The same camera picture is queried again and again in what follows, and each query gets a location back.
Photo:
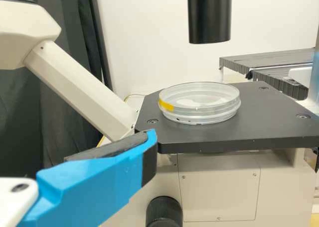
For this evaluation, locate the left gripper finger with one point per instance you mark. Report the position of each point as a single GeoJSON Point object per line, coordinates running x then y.
{"type": "Point", "coordinates": [99, 182]}

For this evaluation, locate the petri dish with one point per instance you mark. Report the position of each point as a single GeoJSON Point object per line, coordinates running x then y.
{"type": "Point", "coordinates": [199, 112]}

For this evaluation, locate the cream microscope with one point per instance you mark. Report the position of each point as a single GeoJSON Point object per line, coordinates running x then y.
{"type": "Point", "coordinates": [224, 187]}

